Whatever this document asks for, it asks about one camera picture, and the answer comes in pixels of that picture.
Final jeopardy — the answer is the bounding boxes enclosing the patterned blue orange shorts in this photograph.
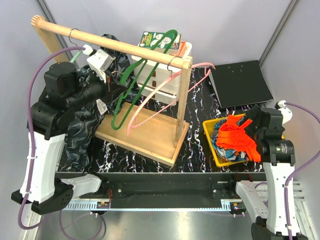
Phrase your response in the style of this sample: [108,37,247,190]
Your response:
[210,118,250,163]

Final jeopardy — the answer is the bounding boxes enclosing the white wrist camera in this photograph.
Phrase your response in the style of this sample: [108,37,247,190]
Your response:
[86,49,116,83]
[274,100,293,125]

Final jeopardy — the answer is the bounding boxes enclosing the yellow plastic tray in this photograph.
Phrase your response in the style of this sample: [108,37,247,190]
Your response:
[202,114,258,168]

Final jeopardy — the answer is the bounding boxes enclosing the white drawer unit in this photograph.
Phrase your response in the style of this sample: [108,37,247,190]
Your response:
[131,41,193,106]

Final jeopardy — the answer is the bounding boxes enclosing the green book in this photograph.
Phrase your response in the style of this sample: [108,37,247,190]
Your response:
[137,31,181,55]

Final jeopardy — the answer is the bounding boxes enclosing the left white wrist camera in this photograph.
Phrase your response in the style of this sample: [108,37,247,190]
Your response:
[86,49,116,83]

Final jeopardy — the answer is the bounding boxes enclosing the black marbled mat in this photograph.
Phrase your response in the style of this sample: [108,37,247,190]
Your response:
[57,79,263,173]

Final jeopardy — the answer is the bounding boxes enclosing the pink hanger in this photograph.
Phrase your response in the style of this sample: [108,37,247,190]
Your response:
[126,55,217,137]

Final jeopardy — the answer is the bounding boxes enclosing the dark grey patterned shorts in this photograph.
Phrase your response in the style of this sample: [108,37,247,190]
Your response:
[60,47,139,172]

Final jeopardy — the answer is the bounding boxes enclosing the wooden clothes rack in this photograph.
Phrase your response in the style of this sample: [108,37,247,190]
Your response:
[31,15,193,167]

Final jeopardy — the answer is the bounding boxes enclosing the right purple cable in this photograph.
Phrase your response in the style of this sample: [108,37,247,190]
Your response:
[253,101,320,237]

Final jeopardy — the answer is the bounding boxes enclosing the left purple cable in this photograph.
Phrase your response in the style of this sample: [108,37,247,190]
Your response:
[18,46,106,240]

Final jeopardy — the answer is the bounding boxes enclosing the light green hanger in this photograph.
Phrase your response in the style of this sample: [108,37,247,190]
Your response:
[68,28,83,64]

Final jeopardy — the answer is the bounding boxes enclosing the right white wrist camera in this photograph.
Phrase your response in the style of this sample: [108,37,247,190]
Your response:
[274,100,293,125]

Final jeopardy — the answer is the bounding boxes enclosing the dark green hanger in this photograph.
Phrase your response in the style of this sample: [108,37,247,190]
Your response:
[111,29,181,131]

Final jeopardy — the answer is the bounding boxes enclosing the orange book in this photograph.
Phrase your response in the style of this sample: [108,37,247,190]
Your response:
[175,40,187,57]

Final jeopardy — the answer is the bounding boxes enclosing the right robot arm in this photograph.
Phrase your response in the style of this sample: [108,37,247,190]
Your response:
[227,105,307,240]

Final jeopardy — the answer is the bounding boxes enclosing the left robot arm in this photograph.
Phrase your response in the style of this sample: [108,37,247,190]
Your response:
[11,62,128,215]

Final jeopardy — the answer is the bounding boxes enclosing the purple cable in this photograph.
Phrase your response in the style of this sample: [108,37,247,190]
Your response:
[18,46,106,240]
[253,101,320,237]

